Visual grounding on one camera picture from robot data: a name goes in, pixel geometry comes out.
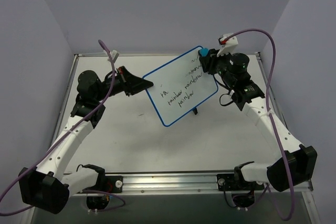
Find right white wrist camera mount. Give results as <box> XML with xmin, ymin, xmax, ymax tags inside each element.
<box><xmin>217</xmin><ymin>33</ymin><xmax>238</xmax><ymax>57</ymax></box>

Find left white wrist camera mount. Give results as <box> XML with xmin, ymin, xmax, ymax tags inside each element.
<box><xmin>110</xmin><ymin>50</ymin><xmax>120</xmax><ymax>63</ymax></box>

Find aluminium table edge frame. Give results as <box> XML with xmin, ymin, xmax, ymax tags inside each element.
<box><xmin>49</xmin><ymin>51</ymin><xmax>292</xmax><ymax>146</ymax></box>

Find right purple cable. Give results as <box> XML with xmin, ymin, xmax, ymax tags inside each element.
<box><xmin>225</xmin><ymin>28</ymin><xmax>296</xmax><ymax>221</ymax></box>

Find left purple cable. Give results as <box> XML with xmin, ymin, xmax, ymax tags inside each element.
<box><xmin>0</xmin><ymin>39</ymin><xmax>126</xmax><ymax>216</ymax></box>

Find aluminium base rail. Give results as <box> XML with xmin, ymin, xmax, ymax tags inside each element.
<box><xmin>68</xmin><ymin>173</ymin><xmax>313</xmax><ymax>198</ymax></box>

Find black whiteboard stand foot right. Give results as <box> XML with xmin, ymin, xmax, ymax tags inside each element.
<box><xmin>192</xmin><ymin>108</ymin><xmax>198</xmax><ymax>115</ymax></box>

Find blue framed whiteboard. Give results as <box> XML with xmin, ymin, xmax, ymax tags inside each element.
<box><xmin>143</xmin><ymin>46</ymin><xmax>218</xmax><ymax>127</ymax></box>

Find purple cable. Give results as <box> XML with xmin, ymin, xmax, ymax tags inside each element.
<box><xmin>225</xmin><ymin>28</ymin><xmax>296</xmax><ymax>221</ymax></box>
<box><xmin>0</xmin><ymin>39</ymin><xmax>126</xmax><ymax>216</ymax></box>

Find blue bone-shaped eraser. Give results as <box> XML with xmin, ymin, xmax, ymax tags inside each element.
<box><xmin>198</xmin><ymin>48</ymin><xmax>209</xmax><ymax>57</ymax></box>

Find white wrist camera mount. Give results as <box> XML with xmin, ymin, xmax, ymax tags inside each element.
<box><xmin>110</xmin><ymin>50</ymin><xmax>120</xmax><ymax>63</ymax></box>
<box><xmin>217</xmin><ymin>33</ymin><xmax>238</xmax><ymax>57</ymax></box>

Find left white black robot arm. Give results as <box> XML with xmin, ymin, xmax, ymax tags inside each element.
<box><xmin>19</xmin><ymin>66</ymin><xmax>154</xmax><ymax>214</ymax></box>

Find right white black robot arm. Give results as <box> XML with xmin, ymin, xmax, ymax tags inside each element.
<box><xmin>198</xmin><ymin>48</ymin><xmax>317</xmax><ymax>192</ymax></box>

